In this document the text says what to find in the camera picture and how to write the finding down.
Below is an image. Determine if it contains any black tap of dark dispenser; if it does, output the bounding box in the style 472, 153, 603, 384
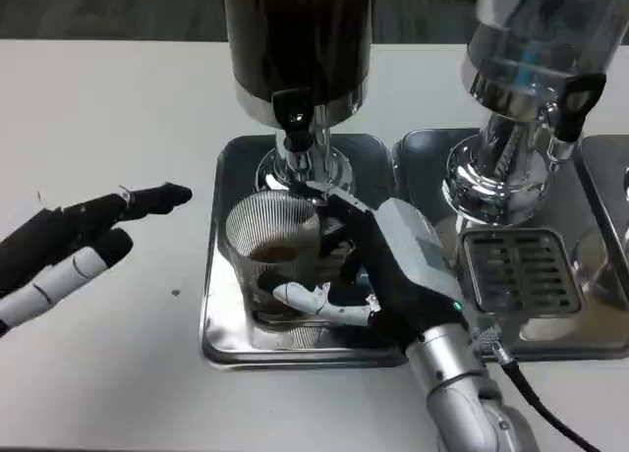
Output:
270, 87, 316, 153

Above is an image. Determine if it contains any black tap of clear dispenser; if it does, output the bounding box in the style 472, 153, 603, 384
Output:
543, 72, 608, 167

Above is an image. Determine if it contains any clear tank drink dispenser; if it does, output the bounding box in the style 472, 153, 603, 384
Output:
440, 0, 629, 228

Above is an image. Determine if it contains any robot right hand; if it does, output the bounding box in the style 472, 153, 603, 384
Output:
271, 179, 471, 349

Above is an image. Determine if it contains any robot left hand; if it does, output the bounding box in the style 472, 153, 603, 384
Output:
0, 181, 194, 338

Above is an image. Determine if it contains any dark liquid drink dispenser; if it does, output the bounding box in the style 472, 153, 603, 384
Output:
220, 0, 378, 200

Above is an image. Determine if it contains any steel drip tray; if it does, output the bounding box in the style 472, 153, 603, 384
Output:
199, 133, 410, 370
391, 127, 629, 364

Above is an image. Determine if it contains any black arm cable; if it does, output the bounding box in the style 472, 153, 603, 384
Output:
470, 323, 603, 452

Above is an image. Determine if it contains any clear ribbed glass cup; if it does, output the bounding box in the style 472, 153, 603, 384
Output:
224, 191, 325, 328

